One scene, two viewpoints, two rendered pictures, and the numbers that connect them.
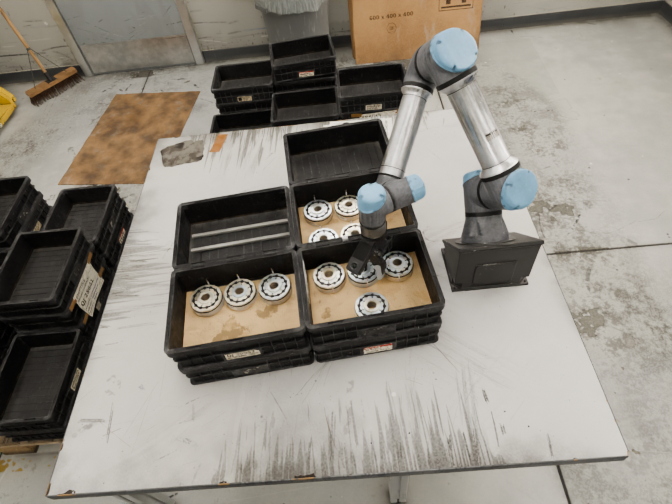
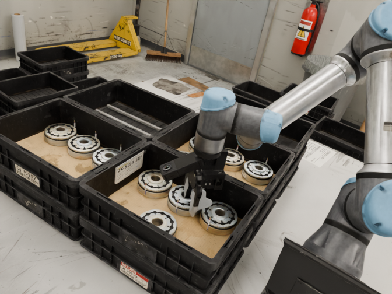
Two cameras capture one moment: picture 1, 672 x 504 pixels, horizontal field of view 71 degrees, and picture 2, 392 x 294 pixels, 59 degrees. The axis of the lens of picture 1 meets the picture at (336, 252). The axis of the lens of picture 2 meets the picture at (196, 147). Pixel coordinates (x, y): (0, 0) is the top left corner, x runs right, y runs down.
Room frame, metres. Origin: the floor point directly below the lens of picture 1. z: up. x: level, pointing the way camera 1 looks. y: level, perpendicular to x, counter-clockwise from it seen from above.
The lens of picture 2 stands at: (0.20, -0.43, 1.50)
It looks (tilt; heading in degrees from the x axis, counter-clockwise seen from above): 31 degrees down; 27
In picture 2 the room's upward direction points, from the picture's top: 11 degrees clockwise
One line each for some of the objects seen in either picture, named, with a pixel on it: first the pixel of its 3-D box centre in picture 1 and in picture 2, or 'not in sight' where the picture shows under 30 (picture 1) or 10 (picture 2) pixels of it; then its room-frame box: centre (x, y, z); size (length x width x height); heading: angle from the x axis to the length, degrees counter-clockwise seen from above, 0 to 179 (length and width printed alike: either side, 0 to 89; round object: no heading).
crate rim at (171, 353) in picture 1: (235, 300); (66, 135); (0.80, 0.32, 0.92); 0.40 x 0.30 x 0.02; 92
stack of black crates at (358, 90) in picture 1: (373, 113); (333, 163); (2.41, -0.34, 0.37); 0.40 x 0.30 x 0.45; 86
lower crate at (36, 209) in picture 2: (247, 326); (67, 176); (0.80, 0.32, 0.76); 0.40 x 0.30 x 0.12; 92
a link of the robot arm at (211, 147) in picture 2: (371, 224); (209, 139); (0.89, -0.11, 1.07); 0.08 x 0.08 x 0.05
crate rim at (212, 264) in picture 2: (367, 277); (174, 193); (0.82, -0.08, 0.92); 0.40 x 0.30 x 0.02; 92
